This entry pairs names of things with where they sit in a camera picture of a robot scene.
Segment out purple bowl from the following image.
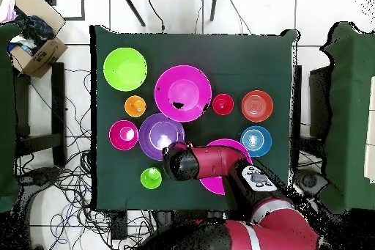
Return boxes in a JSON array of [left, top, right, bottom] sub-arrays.
[[138, 112, 186, 162]]

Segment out large pink bowl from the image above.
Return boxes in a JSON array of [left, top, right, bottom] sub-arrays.
[[154, 65, 212, 123], [198, 138, 253, 196]]

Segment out red cup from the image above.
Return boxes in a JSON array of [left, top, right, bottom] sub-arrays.
[[212, 93, 235, 116]]

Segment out orange cup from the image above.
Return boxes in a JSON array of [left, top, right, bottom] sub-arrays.
[[124, 95, 147, 118]]

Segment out small magenta bowl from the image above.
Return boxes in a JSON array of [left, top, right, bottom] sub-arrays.
[[108, 120, 140, 151]]

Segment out light green cup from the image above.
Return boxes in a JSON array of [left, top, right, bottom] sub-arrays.
[[140, 166, 163, 190]]

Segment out blue bowl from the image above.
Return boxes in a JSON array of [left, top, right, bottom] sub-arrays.
[[240, 125, 272, 158]]

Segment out orange-red bowl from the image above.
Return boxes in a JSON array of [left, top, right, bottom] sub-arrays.
[[240, 89, 274, 123]]

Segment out dark green tablecloth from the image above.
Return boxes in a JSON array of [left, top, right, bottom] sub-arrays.
[[89, 24, 300, 213]]

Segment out light green bowl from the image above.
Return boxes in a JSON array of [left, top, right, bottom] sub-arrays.
[[103, 46, 148, 92]]

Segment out black power box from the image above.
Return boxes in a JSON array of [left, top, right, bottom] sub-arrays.
[[109, 210, 129, 240]]

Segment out dark grey chair base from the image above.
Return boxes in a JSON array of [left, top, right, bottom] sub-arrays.
[[15, 166, 62, 195], [294, 169, 329, 199]]

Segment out cardboard box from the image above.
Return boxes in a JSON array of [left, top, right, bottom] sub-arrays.
[[7, 0, 69, 78]]

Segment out green cloth covered table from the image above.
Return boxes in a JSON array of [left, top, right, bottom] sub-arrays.
[[320, 21, 375, 214], [0, 22, 22, 213]]

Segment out dark blue clothing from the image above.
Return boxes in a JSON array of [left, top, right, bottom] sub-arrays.
[[14, 7, 56, 54]]

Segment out pink cloth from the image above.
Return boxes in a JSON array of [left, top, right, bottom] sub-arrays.
[[0, 0, 18, 24]]

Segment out black power cable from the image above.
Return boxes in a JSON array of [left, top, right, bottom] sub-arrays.
[[146, 0, 167, 34]]

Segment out tangle of black cables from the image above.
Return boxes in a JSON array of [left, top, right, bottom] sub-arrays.
[[15, 67, 157, 250]]

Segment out black stool frame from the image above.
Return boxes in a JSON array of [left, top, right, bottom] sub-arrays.
[[12, 62, 67, 167]]

